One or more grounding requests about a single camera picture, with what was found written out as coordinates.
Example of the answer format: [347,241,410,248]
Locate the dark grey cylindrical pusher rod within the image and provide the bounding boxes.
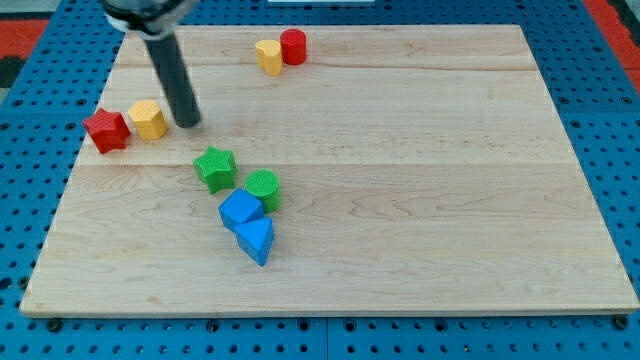
[145,33,201,128]

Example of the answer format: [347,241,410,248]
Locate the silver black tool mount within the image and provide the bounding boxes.
[99,0,199,40]

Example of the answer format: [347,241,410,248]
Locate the green star block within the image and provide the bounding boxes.
[192,146,237,194]

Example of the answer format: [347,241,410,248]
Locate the yellow hexagon block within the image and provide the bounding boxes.
[128,100,168,140]

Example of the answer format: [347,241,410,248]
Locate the red star block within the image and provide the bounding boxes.
[82,108,130,154]

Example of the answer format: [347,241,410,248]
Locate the yellow heart block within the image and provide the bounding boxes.
[254,39,283,76]

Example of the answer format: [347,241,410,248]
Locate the red cylinder block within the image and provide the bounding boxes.
[280,29,307,65]

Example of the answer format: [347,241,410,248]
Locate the green cylinder block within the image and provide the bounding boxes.
[245,168,281,213]

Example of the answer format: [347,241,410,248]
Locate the blue cube block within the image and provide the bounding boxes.
[218,188,264,231]

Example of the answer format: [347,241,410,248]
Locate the blue triangle block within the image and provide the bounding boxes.
[234,217,275,266]

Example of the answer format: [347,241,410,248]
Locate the light wooden board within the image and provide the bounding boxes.
[20,25,639,318]

